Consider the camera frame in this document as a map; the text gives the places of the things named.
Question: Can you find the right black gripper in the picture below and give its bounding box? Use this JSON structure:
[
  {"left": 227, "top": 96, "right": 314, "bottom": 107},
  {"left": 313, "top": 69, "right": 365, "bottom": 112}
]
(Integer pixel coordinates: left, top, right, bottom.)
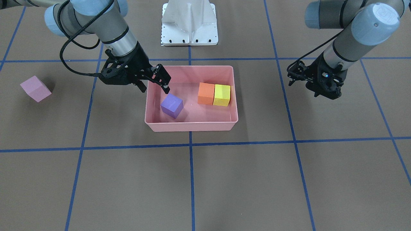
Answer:
[{"left": 98, "top": 42, "right": 171, "bottom": 94}]

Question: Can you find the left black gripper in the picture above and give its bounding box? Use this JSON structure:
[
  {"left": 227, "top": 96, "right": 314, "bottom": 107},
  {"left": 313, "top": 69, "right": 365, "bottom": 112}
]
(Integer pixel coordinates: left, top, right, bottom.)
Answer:
[{"left": 287, "top": 54, "right": 348, "bottom": 100}]

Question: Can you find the purple foam block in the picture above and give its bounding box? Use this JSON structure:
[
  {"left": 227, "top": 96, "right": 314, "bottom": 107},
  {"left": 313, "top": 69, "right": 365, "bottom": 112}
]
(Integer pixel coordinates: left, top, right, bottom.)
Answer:
[{"left": 160, "top": 93, "right": 184, "bottom": 119}]

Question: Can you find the orange foam block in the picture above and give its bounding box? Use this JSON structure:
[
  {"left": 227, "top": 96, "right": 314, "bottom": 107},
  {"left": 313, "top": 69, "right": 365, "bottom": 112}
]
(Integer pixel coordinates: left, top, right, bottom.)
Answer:
[{"left": 197, "top": 83, "right": 215, "bottom": 105}]

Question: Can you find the yellow foam block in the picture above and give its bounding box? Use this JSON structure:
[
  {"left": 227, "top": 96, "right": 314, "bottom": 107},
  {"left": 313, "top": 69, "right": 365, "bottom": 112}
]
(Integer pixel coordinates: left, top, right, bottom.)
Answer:
[{"left": 213, "top": 84, "right": 231, "bottom": 107}]

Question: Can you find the pink foam block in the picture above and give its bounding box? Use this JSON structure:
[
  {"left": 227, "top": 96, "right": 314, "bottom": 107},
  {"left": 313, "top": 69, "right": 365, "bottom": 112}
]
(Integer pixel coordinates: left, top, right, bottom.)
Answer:
[{"left": 20, "top": 75, "right": 52, "bottom": 102}]

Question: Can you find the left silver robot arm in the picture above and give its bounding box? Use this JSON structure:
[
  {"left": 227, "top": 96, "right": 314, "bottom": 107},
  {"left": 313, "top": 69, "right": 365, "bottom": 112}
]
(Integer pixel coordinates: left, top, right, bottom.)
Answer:
[{"left": 287, "top": 0, "right": 410, "bottom": 100}]

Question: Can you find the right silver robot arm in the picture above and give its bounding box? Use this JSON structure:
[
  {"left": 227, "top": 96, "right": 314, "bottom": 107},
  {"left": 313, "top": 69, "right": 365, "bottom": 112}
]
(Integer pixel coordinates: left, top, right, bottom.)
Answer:
[{"left": 1, "top": 0, "right": 171, "bottom": 94}]

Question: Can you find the pink plastic bin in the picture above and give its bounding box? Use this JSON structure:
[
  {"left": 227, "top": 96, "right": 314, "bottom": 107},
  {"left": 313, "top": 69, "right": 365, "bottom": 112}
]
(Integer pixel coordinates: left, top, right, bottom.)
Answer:
[{"left": 145, "top": 65, "right": 238, "bottom": 132}]

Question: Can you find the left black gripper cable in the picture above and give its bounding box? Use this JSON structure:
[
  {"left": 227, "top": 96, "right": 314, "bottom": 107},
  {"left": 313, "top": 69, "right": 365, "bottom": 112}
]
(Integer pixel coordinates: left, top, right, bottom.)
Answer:
[{"left": 287, "top": 30, "right": 342, "bottom": 69}]

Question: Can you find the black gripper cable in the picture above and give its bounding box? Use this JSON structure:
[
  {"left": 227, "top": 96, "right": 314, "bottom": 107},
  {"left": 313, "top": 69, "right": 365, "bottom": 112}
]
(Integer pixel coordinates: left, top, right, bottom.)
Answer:
[
  {"left": 53, "top": 0, "right": 114, "bottom": 77},
  {"left": 287, "top": 30, "right": 342, "bottom": 69}
]

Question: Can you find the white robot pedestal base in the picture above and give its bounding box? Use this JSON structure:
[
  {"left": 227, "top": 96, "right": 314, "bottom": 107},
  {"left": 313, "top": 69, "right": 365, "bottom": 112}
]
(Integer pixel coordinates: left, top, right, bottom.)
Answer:
[{"left": 161, "top": 0, "right": 219, "bottom": 46}]

